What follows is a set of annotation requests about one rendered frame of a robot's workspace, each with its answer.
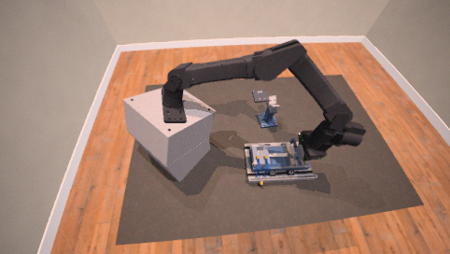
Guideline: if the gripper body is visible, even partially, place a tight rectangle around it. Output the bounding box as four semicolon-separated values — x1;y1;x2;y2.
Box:
301;131;328;160

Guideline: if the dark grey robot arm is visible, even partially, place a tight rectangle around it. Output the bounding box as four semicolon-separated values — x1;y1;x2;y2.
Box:
162;39;366;151

